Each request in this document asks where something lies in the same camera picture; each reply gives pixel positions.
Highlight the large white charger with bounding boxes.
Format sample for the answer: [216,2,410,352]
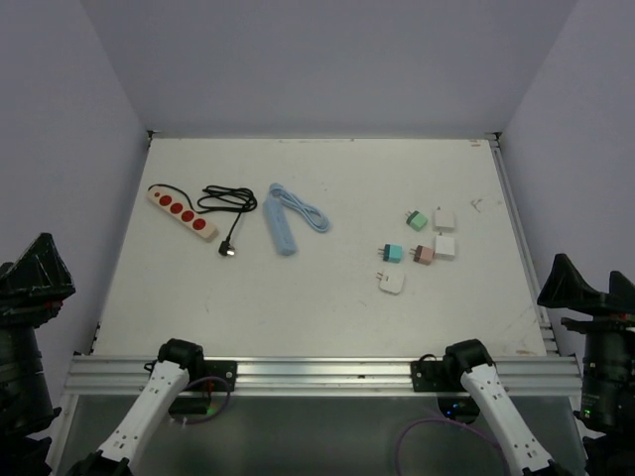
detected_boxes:
[433,206,456,232]

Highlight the pink plug adapter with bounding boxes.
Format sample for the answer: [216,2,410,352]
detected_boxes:
[410,245,435,266]

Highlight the mint green plug adapter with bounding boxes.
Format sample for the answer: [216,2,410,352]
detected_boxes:
[406,210,428,232]

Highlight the beige power strip red sockets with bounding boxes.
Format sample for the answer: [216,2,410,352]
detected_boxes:
[147,184,218,242]

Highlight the white adapter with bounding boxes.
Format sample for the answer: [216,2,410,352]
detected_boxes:
[376,270,406,296]

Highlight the teal plug adapter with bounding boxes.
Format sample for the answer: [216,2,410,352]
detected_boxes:
[378,243,404,264]

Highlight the light blue power strip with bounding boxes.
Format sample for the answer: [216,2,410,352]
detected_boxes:
[263,196,298,257]

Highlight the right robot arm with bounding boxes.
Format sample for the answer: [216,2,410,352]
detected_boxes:
[442,254,634,475]

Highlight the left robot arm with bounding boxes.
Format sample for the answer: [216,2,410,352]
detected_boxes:
[1,233,206,475]

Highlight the aluminium frame rail right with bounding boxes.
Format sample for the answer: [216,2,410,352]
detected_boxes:
[484,133,579,362]

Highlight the aluminium front rail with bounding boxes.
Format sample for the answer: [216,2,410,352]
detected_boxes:
[63,355,581,397]

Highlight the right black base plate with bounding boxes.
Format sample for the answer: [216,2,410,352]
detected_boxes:
[410,358,465,393]

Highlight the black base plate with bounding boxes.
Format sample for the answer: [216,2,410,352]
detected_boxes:
[410,358,465,393]
[196,360,238,393]

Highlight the black power cable with plug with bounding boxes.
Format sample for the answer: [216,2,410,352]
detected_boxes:
[196,184,260,258]

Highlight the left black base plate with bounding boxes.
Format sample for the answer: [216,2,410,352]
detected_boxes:
[196,360,238,393]

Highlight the light blue cable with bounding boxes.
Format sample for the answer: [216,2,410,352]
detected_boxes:
[267,181,332,235]

